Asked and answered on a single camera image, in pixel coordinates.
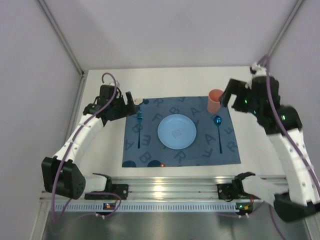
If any perforated cable duct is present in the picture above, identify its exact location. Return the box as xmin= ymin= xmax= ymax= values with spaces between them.
xmin=54 ymin=201 xmax=253 ymax=213

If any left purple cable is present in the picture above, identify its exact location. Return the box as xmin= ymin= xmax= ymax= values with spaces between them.
xmin=50 ymin=72 xmax=123 ymax=223

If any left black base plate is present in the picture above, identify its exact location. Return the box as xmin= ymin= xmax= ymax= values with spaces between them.
xmin=84 ymin=184 xmax=129 ymax=200

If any blue plastic plate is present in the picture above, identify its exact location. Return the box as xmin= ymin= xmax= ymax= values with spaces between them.
xmin=157 ymin=114 xmax=197 ymax=150

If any blue metal spoon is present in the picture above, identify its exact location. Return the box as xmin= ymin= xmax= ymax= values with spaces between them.
xmin=214 ymin=115 xmax=223 ymax=154

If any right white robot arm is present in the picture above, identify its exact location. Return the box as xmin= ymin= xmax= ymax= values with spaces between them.
xmin=219 ymin=62 xmax=320 ymax=223

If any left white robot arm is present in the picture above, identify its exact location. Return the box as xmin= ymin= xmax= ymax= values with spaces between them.
xmin=41 ymin=84 xmax=138 ymax=200

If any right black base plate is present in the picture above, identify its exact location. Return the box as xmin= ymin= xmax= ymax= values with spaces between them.
xmin=216 ymin=183 xmax=238 ymax=202

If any aluminium mounting rail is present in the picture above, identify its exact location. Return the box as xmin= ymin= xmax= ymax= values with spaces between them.
xmin=39 ymin=176 xmax=312 ymax=202

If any blue letter-print placemat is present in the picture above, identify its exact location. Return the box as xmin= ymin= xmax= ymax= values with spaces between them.
xmin=122 ymin=96 xmax=241 ymax=168

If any blue metal fork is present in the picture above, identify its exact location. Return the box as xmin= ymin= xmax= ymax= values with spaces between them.
xmin=137 ymin=110 xmax=143 ymax=149

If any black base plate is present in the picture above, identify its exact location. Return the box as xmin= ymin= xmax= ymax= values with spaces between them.
xmin=216 ymin=183 xmax=238 ymax=202
xmin=84 ymin=184 xmax=129 ymax=200

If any orange plastic cup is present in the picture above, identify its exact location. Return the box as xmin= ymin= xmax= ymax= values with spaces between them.
xmin=207 ymin=89 xmax=223 ymax=114

